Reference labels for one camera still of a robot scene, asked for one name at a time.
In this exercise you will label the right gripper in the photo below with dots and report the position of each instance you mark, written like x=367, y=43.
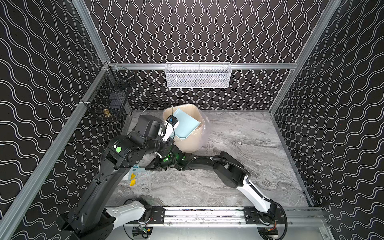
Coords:
x=163, y=163

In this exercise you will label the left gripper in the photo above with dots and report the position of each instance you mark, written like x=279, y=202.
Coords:
x=167, y=144

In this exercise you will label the teal hand brush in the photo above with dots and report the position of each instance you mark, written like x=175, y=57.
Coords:
x=136, y=170

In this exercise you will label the teal dustpan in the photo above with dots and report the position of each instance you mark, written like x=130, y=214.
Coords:
x=187, y=124

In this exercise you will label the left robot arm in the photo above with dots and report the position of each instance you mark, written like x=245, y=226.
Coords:
x=91, y=219

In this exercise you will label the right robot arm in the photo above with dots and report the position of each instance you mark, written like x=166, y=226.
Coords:
x=230, y=171

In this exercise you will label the cream plastic waste bin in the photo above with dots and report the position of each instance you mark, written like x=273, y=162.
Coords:
x=191, y=144

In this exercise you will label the yellow paper scrap left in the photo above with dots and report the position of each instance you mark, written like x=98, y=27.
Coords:
x=132, y=180

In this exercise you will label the clear plastic bin liner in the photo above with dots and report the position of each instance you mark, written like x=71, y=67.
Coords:
x=205, y=129

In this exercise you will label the brass object in basket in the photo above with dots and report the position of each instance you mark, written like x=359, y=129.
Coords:
x=107, y=113

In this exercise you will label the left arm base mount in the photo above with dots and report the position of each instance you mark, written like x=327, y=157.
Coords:
x=153, y=215

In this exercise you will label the aluminium front rail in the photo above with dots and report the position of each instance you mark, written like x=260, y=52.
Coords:
x=211, y=216

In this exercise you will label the black wire basket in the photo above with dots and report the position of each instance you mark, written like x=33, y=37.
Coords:
x=111, y=93

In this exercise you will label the white wire basket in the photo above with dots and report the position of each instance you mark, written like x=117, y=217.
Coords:
x=203, y=75

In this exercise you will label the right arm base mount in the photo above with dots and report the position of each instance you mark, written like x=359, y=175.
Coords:
x=274, y=216

